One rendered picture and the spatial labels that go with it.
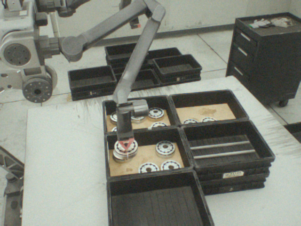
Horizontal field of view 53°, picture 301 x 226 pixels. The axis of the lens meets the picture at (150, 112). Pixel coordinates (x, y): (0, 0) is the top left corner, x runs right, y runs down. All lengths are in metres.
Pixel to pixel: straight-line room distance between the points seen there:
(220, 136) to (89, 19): 3.17
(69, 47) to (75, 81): 1.68
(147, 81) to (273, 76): 1.22
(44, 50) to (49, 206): 0.78
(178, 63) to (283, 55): 0.97
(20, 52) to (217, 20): 4.18
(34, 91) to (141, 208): 0.77
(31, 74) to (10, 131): 1.73
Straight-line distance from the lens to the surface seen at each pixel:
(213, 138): 1.71
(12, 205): 2.30
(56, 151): 1.87
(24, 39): 1.21
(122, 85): 1.19
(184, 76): 2.80
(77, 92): 2.63
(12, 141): 3.16
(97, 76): 2.89
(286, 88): 3.37
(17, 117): 3.43
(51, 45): 1.23
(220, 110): 1.92
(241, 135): 1.77
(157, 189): 1.44
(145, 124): 1.77
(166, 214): 1.37
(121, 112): 1.18
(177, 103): 1.88
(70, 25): 4.50
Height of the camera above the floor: 1.97
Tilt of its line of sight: 38 degrees down
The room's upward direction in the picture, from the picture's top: straight up
